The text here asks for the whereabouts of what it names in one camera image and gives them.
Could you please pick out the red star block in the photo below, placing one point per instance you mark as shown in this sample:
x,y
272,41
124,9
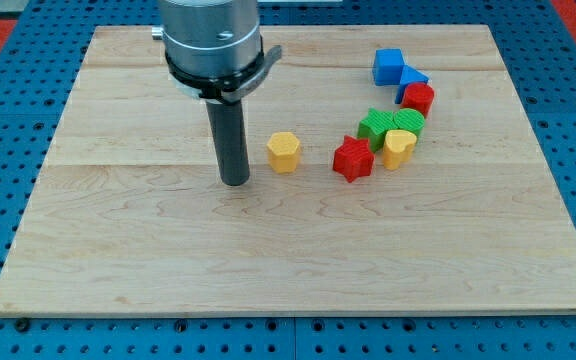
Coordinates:
x,y
353,158

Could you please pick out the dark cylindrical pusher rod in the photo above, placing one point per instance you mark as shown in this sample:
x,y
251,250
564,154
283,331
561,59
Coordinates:
x,y
228,132

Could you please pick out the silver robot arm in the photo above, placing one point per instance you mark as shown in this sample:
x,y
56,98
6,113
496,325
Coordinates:
x,y
212,48

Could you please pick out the yellow hexagon block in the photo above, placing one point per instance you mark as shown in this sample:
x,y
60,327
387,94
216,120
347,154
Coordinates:
x,y
284,151

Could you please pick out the green cylinder block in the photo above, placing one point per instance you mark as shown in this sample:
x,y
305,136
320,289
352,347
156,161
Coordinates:
x,y
409,122

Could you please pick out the wooden board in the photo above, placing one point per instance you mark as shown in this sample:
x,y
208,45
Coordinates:
x,y
128,217

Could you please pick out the green star block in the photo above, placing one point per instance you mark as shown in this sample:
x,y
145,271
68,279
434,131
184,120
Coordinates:
x,y
374,127

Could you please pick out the blue cube block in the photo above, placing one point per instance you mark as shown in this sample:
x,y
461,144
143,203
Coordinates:
x,y
388,66

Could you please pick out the blue triangle block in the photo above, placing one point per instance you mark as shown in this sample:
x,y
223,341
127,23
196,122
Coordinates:
x,y
409,75

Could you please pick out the red cylinder block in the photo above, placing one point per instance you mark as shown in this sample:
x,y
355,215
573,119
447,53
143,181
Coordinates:
x,y
418,96

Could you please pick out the yellow heart block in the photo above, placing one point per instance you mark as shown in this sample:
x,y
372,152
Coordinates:
x,y
398,148

